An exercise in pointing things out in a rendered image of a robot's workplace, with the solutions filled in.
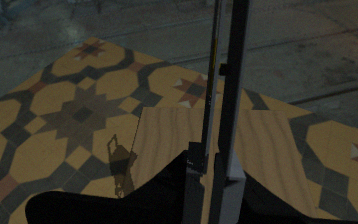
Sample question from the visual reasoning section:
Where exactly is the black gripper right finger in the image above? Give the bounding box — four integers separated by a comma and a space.
238, 170, 358, 224

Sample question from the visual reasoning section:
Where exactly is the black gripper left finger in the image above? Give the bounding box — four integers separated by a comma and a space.
25, 150, 188, 224

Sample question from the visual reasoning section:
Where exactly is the brown wooden board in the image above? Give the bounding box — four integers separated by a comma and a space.
119, 107, 318, 224

